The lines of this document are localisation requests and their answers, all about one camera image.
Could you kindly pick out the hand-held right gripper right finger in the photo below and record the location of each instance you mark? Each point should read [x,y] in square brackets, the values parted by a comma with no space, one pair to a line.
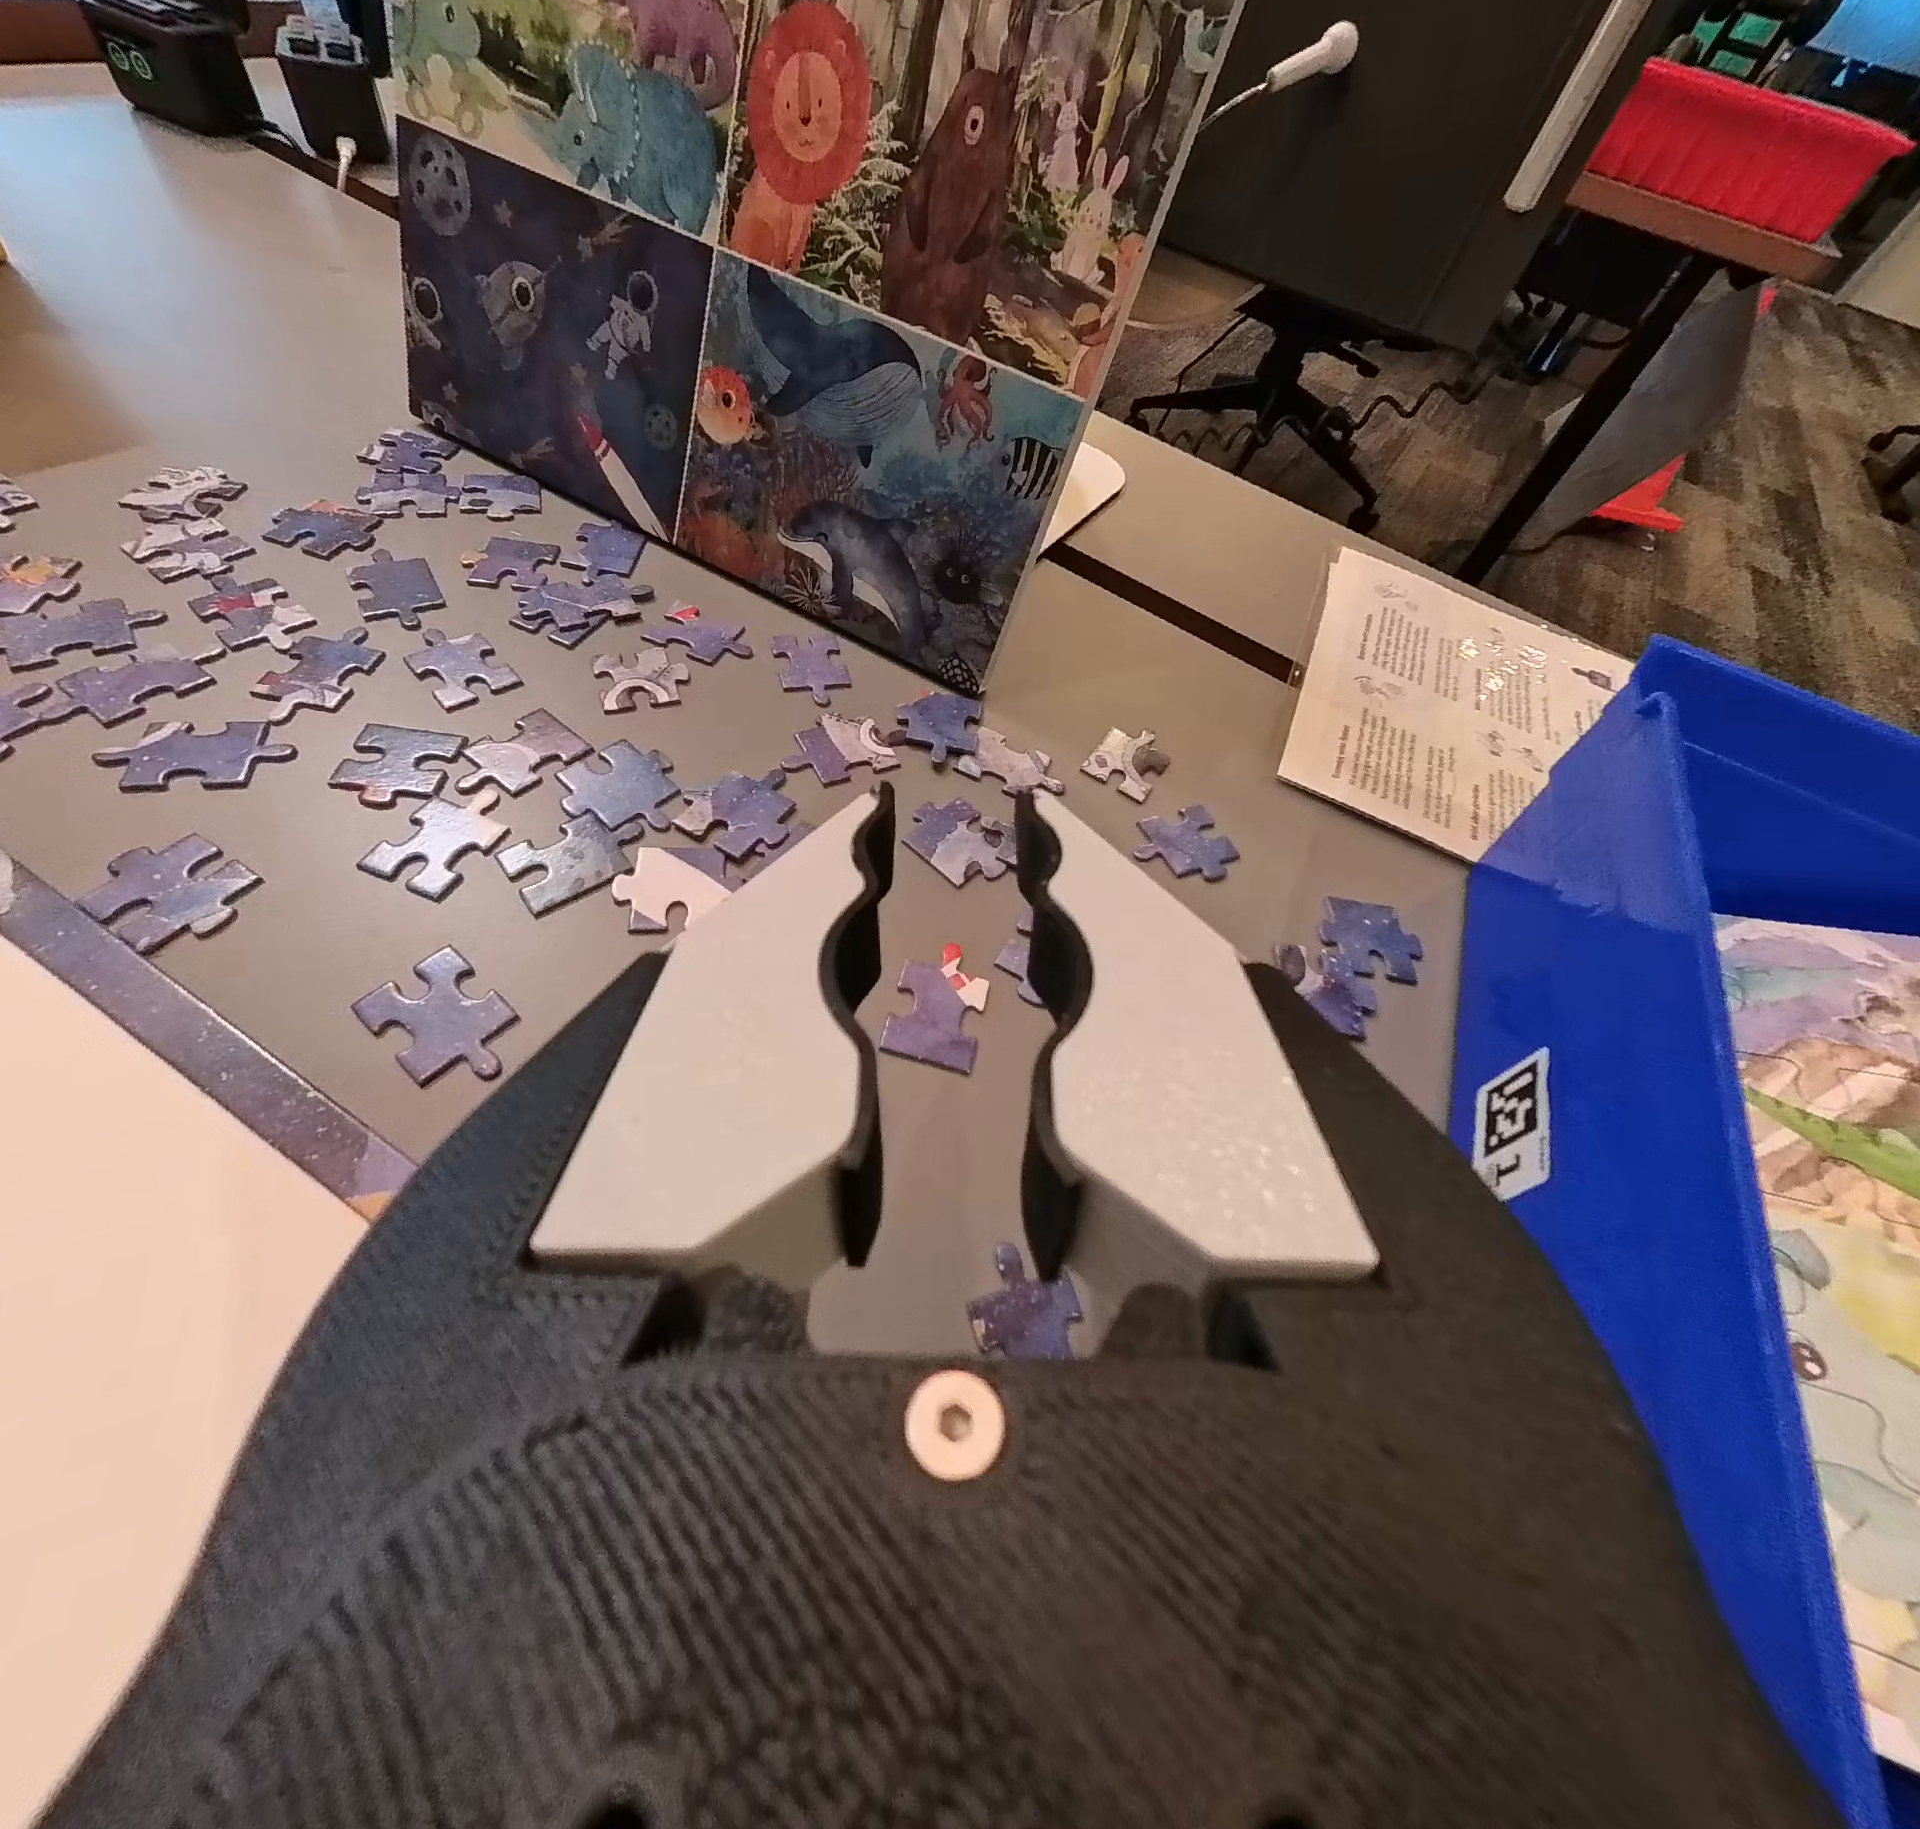
[1200,1111]

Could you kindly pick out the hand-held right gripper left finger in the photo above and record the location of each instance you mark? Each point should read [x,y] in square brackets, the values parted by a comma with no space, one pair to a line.
[705,1095]

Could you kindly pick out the white blue rocket puzzle piece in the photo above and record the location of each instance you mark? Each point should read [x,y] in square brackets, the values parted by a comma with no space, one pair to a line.
[667,885]

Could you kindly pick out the purple puzzle pieces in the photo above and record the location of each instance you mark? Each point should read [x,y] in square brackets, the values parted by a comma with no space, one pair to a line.
[436,1012]

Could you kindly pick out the white puzzle frame blue border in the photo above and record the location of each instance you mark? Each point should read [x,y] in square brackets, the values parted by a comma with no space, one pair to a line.
[120,1261]

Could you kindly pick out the black white square tag sticker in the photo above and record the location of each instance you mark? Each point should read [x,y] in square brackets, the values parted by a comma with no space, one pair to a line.
[1506,1116]

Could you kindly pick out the blue plastic bin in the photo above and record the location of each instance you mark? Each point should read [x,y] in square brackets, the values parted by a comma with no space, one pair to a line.
[1621,1261]

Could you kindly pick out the white instruction sheet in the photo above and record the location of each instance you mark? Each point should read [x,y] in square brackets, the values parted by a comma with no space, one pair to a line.
[1426,705]

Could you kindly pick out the white board stand base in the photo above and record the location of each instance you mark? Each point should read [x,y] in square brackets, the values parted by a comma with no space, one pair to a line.
[1082,491]

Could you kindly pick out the pastel dinosaur puzzle board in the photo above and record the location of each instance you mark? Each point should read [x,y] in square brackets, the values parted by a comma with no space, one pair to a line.
[1845,1261]

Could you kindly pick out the four-picture animal picture board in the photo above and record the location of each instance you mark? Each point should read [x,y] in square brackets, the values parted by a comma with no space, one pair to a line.
[840,433]

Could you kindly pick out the black office chair base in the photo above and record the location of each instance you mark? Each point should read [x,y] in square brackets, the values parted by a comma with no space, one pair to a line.
[1290,358]

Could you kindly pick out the side table with black legs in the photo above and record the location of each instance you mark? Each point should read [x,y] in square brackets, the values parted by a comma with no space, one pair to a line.
[1606,418]

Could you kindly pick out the small white plug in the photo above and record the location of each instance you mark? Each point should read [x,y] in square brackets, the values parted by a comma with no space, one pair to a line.
[347,162]

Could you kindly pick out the small black charger box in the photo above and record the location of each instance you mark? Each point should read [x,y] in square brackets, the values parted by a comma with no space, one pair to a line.
[330,98]

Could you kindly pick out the red bin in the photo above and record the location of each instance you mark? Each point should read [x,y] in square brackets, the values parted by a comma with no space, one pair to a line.
[1726,148]

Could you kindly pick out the black charging dock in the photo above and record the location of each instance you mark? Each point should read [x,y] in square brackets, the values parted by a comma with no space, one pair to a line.
[166,59]

